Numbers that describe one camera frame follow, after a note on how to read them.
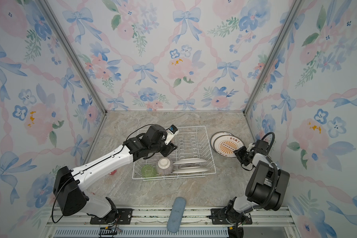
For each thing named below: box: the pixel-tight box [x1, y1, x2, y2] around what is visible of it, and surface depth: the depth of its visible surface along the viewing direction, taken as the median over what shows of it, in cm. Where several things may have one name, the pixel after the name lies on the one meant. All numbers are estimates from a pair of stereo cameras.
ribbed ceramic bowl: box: [156, 157, 174, 176], surface depth 86 cm
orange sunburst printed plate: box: [213, 134, 245, 158], surface depth 100 cm
